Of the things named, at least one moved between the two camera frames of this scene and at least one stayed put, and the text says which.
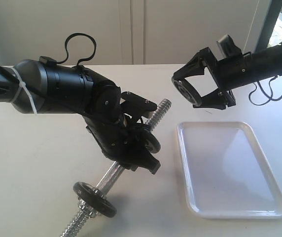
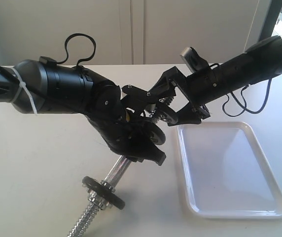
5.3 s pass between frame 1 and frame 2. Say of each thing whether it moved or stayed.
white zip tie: stayed
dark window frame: stayed
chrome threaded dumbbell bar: moved
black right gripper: moved
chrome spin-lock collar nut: moved
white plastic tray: stayed
